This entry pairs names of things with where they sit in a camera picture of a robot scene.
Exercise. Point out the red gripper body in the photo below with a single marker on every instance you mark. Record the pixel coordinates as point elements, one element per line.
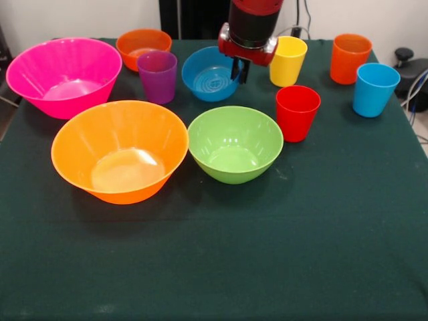
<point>249,56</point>

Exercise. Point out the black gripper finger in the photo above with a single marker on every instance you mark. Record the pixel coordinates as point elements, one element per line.
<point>245,73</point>
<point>235,70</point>

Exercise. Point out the blue bowl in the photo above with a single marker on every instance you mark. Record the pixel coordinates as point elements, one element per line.
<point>200,80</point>

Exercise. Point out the green bowl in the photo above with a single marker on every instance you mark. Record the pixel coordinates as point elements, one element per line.
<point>234,140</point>

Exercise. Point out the large orange bowl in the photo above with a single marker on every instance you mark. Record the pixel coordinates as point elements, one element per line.
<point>100,133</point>

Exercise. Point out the yellow cup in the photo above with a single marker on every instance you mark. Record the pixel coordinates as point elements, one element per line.
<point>289,70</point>

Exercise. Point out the black power plug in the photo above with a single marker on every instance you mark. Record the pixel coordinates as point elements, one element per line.
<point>296,31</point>

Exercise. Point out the red cup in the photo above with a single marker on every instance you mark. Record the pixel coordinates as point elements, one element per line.
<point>294,123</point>

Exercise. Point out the purple cup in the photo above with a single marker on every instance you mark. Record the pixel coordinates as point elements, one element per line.
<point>157,83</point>

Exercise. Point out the orange cup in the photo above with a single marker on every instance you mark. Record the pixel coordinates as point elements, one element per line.
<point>344,67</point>

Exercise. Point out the small dark orange bowl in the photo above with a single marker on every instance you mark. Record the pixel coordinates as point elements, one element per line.
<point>129,57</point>

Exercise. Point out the blue cup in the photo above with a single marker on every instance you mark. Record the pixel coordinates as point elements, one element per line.
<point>371,97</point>

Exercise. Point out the black round knob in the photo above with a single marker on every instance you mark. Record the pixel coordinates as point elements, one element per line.
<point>404,53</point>

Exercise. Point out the black round base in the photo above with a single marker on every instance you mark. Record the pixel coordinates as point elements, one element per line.
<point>419,67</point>

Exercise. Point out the dark green table cloth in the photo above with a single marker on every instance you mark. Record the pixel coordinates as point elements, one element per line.
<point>234,250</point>

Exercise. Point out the large pink bowl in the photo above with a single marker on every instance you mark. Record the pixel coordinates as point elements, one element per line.
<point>40,67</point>

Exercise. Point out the grey metal leg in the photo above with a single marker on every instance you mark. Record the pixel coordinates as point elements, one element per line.
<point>8,100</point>

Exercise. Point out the black equipment box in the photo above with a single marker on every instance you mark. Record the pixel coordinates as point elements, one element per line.
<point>3,50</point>

